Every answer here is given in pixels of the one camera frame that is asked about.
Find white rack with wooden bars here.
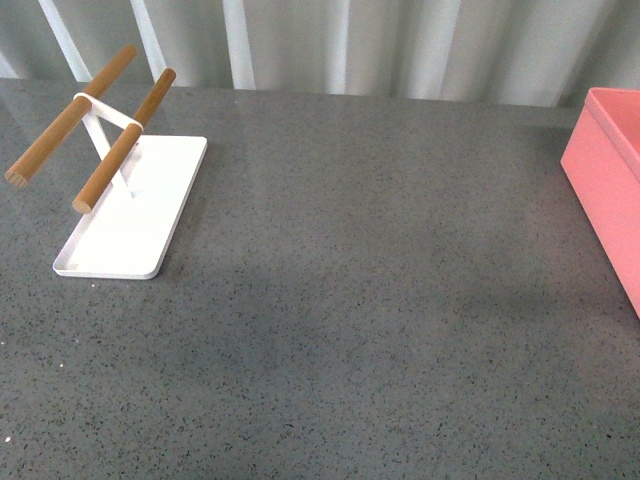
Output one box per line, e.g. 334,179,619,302
5,45,208,280

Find pink plastic bin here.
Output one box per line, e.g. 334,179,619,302
561,87,639,310

